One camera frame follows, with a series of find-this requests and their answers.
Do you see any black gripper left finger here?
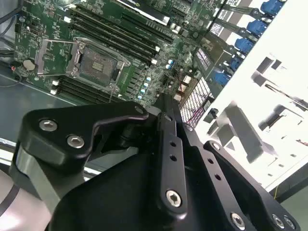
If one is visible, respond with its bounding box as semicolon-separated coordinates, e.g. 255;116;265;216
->
9;93;190;216

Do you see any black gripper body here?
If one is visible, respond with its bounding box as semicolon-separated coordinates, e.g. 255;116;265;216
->
47;151;233;231

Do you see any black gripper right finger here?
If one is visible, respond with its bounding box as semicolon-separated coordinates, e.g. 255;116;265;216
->
169;95;302;231

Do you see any metal socket cover frame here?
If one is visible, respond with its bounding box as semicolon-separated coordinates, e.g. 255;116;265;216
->
35;37;81;77

